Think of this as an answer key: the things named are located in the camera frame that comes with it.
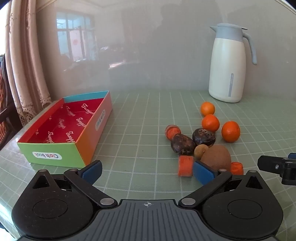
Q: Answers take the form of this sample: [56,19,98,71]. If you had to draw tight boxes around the green checked tablecloth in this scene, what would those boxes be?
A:
[0,90,296,241]

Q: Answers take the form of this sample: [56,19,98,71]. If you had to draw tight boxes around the orange carrot piece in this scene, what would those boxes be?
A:
[231,162,244,175]
[179,156,194,177]

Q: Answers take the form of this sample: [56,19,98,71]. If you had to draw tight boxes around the white thermos jug grey lid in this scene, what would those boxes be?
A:
[208,23,258,103]

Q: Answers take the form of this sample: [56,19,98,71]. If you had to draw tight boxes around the colourful cardboard box red inside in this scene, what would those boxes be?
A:
[17,91,113,169]

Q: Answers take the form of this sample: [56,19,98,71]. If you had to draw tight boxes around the small tan longan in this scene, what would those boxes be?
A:
[194,144,210,160]

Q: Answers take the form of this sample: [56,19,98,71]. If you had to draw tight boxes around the wooden armchair red cushions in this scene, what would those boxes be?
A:
[0,54,22,151]

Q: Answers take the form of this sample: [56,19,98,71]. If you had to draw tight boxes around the carrot piece with brown end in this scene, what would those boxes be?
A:
[165,125,181,141]

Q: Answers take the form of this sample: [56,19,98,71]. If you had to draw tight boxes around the large brown oval fruit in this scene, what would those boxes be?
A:
[200,145,232,172]

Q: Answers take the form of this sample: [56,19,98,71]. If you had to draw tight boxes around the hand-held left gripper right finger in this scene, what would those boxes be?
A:
[178,161,270,208]

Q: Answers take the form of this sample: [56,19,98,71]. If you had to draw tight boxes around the dark brown wrinkled fruit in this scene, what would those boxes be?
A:
[171,134,196,156]
[192,128,216,147]

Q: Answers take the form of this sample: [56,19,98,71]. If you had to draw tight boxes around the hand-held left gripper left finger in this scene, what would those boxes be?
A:
[28,160,116,208]

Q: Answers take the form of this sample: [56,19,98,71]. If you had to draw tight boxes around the beige lace-edged curtain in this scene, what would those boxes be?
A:
[5,0,52,127]

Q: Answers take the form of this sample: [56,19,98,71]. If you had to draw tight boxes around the orange mandarin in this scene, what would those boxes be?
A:
[221,121,241,143]
[200,101,215,117]
[202,114,220,132]

